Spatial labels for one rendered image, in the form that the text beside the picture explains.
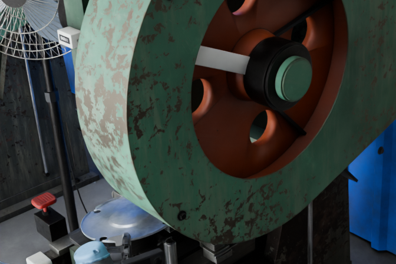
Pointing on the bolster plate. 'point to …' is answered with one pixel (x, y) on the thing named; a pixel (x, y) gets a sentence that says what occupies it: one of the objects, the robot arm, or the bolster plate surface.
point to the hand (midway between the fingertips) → (129, 237)
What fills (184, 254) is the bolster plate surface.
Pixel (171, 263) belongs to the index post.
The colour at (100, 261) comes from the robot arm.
